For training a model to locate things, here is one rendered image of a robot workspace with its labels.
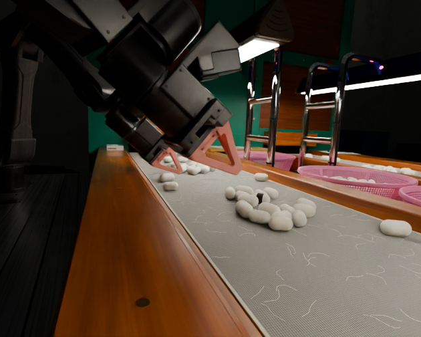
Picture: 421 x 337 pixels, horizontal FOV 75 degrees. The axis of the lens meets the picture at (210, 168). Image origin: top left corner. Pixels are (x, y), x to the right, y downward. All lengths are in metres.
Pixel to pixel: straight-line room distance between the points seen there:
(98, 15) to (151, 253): 0.21
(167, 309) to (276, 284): 0.11
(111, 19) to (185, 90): 0.09
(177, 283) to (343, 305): 0.13
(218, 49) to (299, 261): 0.25
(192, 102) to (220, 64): 0.06
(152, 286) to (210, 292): 0.04
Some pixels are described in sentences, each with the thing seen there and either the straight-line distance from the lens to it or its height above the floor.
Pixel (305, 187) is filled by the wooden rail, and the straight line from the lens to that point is 0.61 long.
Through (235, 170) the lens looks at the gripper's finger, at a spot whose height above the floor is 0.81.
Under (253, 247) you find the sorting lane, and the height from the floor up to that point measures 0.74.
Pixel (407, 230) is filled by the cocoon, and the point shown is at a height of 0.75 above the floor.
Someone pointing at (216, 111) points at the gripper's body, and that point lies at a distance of 0.30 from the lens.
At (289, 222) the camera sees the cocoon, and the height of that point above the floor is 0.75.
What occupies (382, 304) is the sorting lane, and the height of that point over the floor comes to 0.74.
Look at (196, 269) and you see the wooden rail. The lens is 0.22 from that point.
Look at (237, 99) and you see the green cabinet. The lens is 1.40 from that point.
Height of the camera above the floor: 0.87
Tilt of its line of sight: 9 degrees down
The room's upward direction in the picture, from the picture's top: 3 degrees clockwise
